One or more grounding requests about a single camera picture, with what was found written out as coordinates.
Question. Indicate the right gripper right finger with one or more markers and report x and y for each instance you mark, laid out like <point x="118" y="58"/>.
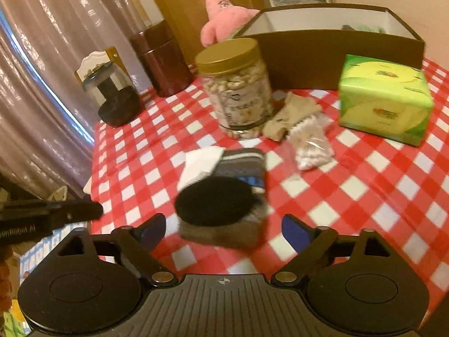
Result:
<point x="312" y="245"/>

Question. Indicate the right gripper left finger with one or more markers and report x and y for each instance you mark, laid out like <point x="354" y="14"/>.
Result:
<point x="135" y="245"/>

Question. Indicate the striped knit sock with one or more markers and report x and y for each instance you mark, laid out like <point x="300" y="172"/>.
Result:
<point x="247" y="164"/>

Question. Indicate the white sock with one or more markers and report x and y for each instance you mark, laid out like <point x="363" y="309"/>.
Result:
<point x="199" y="164"/>

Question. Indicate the cotton swab bag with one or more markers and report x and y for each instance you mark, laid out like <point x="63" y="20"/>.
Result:
<point x="311" y="147"/>

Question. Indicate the beige sock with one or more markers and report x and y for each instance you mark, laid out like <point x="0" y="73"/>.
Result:
<point x="295" y="109"/>

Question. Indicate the black round sock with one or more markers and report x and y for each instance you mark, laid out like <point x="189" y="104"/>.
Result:
<point x="215" y="201"/>

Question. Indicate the grey towel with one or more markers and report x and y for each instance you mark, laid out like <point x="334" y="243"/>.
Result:
<point x="347" y="27"/>

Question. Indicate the blue white patterned cloth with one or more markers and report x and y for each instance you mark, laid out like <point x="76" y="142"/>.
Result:
<point x="33" y="257"/>

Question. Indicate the red white checkered tablecloth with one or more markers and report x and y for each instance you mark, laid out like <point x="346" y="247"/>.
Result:
<point x="398" y="190"/>

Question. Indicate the glass jar dark lid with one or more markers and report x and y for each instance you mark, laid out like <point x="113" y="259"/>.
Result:
<point x="118" y="101"/>

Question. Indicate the green tissue pack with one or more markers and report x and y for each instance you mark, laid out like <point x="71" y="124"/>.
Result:
<point x="384" y="98"/>

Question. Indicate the white wooden chair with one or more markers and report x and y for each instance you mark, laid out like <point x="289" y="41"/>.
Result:
<point x="97" y="58"/>

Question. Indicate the brown metal canister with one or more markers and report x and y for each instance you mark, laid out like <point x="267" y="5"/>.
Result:
<point x="162" y="59"/>

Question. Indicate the cashew jar gold lid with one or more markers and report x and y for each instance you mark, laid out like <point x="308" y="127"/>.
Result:
<point x="234" y="76"/>

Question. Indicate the brown cardboard box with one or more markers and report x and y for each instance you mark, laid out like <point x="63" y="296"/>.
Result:
<point x="304" y="47"/>

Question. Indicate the pink curtain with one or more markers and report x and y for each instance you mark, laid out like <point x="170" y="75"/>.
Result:
<point x="47" y="120"/>

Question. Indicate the pink starfish plush toy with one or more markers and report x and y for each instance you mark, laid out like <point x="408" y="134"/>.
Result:
<point x="225" y="19"/>

